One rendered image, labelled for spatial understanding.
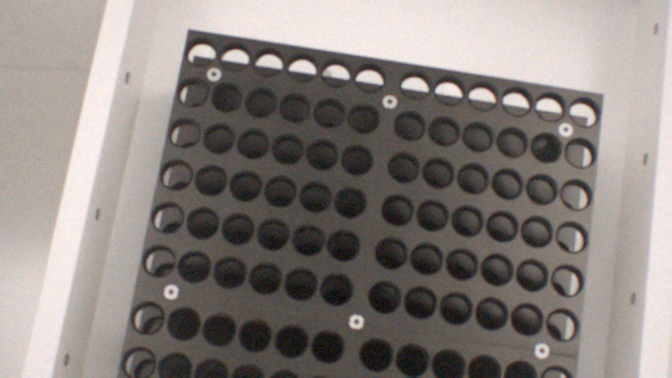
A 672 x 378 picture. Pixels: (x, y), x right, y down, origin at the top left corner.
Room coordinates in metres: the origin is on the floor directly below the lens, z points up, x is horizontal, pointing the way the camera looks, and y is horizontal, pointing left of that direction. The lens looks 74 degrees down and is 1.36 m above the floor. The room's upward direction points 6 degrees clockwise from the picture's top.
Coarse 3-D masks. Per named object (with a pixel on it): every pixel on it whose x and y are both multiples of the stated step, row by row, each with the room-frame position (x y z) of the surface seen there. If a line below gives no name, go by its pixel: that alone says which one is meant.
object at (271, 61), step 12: (228, 60) 0.21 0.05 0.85; (240, 60) 0.21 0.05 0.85; (264, 60) 0.21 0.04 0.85; (276, 60) 0.21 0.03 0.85; (300, 60) 0.21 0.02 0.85; (312, 72) 0.20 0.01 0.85; (324, 72) 0.20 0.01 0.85; (336, 72) 0.21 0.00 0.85; (372, 72) 0.21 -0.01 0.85; (408, 84) 0.20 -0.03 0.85; (420, 84) 0.20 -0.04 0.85
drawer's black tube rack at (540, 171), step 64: (192, 128) 0.16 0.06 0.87; (256, 128) 0.16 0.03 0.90; (320, 128) 0.16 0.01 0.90; (384, 128) 0.16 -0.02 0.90; (448, 128) 0.18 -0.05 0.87; (512, 128) 0.17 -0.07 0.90; (192, 192) 0.13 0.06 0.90; (256, 192) 0.14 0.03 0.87; (320, 192) 0.14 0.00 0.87; (384, 192) 0.14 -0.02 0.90; (448, 192) 0.14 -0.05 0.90; (512, 192) 0.15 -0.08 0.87; (576, 192) 0.15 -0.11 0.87; (192, 256) 0.11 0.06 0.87; (256, 256) 0.10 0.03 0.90; (320, 256) 0.11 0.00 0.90; (384, 256) 0.12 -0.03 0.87; (448, 256) 0.11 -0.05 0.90; (512, 256) 0.11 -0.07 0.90; (576, 256) 0.12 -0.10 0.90; (128, 320) 0.07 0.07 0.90; (192, 320) 0.08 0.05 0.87; (256, 320) 0.08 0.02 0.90; (320, 320) 0.08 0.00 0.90; (384, 320) 0.08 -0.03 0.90; (448, 320) 0.09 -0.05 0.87; (512, 320) 0.09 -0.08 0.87; (576, 320) 0.09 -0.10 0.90
